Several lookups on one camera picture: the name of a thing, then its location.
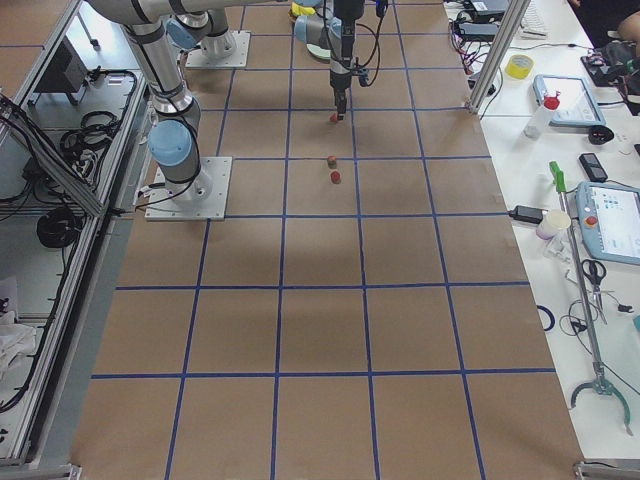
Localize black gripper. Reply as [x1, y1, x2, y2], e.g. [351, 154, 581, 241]
[327, 0, 369, 119]

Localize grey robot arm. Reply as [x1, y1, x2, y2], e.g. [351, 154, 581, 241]
[166, 9, 251, 69]
[89, 1, 366, 196]

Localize pale green plate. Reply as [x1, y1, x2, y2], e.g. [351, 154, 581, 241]
[306, 44, 331, 62]

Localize yellow banana bunch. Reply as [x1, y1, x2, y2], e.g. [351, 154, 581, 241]
[291, 1, 315, 18]

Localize yellow tape roll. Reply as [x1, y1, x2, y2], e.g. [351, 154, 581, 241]
[505, 54, 534, 80]

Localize clear bottle red cap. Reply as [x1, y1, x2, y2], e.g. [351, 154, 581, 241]
[523, 93, 560, 140]

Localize black power adapter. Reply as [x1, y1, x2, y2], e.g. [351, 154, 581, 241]
[508, 205, 547, 225]

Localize green marker tool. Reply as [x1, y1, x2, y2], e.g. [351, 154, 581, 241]
[549, 161, 567, 194]

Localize far blue teach pendant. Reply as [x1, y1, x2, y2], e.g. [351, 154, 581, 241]
[533, 74, 606, 128]

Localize blue teach pendant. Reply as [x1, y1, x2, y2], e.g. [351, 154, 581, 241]
[533, 74, 606, 128]
[575, 182, 639, 265]

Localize paper cup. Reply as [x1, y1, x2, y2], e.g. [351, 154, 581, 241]
[536, 210, 571, 240]

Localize black round small object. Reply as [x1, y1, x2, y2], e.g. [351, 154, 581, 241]
[588, 125, 615, 146]

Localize black remote phone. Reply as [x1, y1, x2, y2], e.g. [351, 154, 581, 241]
[578, 153, 608, 183]

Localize near blue teach pendant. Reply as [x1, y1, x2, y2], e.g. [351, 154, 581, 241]
[575, 182, 639, 265]

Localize long reacher grabber tool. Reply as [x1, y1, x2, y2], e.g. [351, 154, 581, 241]
[558, 189, 635, 435]

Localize crumpled white cloth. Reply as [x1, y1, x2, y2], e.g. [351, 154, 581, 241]
[0, 277, 37, 381]

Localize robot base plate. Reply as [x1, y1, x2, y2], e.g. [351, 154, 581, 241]
[185, 30, 251, 70]
[144, 157, 233, 221]

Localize aluminium frame post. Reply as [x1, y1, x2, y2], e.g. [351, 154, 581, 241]
[468, 0, 530, 113]

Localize black handled scissors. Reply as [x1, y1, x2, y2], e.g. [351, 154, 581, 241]
[581, 259, 607, 324]

